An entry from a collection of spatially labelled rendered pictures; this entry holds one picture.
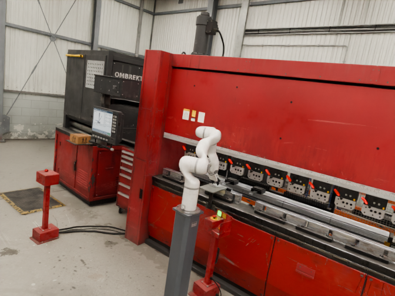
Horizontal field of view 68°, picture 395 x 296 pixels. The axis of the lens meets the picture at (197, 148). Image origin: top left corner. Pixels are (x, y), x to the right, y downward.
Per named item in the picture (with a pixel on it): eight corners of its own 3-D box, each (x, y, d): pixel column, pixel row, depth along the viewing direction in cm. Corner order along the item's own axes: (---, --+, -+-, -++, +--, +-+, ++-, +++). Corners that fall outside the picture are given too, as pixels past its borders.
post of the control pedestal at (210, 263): (203, 282, 287) (212, 231, 277) (207, 281, 290) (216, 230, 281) (207, 285, 283) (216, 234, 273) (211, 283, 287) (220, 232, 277)
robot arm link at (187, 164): (197, 191, 222) (201, 160, 218) (174, 185, 227) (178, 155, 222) (200, 187, 234) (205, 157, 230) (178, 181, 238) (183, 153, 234)
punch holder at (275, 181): (265, 183, 276) (269, 167, 273) (269, 182, 282) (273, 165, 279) (281, 188, 267) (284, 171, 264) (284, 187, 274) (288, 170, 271)
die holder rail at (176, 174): (162, 175, 356) (163, 168, 354) (165, 174, 360) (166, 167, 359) (194, 188, 327) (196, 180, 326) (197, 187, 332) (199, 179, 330)
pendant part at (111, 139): (90, 137, 337) (93, 105, 331) (99, 136, 347) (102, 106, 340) (114, 145, 311) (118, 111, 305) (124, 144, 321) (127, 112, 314)
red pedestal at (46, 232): (29, 238, 339) (32, 168, 324) (50, 231, 359) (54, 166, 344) (37, 245, 328) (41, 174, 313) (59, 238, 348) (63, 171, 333)
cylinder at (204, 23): (186, 54, 327) (193, 10, 318) (200, 59, 347) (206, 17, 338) (211, 56, 308) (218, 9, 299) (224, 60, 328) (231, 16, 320)
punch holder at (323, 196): (308, 197, 253) (313, 178, 250) (311, 195, 260) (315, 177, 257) (327, 202, 245) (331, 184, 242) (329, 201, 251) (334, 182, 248)
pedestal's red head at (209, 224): (203, 229, 279) (206, 211, 275) (214, 225, 289) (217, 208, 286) (217, 238, 264) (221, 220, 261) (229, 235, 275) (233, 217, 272)
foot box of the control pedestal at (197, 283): (187, 293, 285) (188, 282, 283) (205, 285, 302) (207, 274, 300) (201, 306, 271) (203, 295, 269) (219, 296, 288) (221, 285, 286)
